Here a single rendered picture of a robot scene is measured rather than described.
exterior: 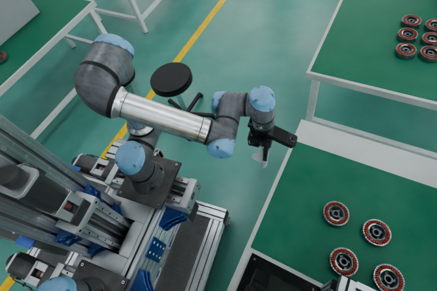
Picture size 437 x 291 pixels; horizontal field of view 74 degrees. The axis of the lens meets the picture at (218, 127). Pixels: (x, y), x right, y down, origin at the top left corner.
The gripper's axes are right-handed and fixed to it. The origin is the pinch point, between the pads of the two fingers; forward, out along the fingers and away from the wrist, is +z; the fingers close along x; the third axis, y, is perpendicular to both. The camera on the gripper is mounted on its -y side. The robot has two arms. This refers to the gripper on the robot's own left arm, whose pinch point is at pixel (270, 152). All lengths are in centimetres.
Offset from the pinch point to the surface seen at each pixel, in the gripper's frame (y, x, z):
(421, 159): -66, -36, 40
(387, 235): -52, 7, 37
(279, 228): -8.3, 17.2, 40.2
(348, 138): -32, -40, 40
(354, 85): -31, -78, 41
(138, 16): 200, -180, 90
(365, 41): -34, -116, 40
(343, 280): -31.8, 35.8, 3.7
